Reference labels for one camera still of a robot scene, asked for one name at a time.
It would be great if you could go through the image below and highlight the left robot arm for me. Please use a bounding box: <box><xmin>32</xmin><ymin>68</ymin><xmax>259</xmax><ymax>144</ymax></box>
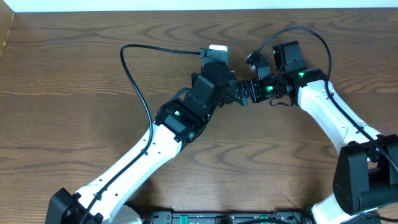
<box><xmin>45</xmin><ymin>62</ymin><xmax>234</xmax><ymax>223</ymax></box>

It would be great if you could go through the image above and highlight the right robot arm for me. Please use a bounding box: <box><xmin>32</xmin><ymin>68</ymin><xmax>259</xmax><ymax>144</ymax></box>
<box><xmin>237</xmin><ymin>41</ymin><xmax>397</xmax><ymax>223</ymax></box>

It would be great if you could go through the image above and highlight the right camera black cable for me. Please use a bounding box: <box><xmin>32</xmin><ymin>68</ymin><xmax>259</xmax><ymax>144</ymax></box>
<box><xmin>254</xmin><ymin>26</ymin><xmax>398</xmax><ymax>175</ymax></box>

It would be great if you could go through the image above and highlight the camera black cable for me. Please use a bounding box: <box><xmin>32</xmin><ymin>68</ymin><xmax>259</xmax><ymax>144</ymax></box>
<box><xmin>254</xmin><ymin>26</ymin><xmax>398</xmax><ymax>175</ymax></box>
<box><xmin>78</xmin><ymin>44</ymin><xmax>201</xmax><ymax>224</ymax></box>

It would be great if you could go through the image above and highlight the left camera black cable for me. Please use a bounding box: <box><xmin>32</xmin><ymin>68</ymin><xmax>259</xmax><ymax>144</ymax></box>
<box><xmin>78</xmin><ymin>44</ymin><xmax>201</xmax><ymax>224</ymax></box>

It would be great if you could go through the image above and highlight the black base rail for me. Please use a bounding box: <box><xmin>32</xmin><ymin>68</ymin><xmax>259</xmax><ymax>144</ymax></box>
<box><xmin>126</xmin><ymin>209</ymin><xmax>315</xmax><ymax>224</ymax></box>

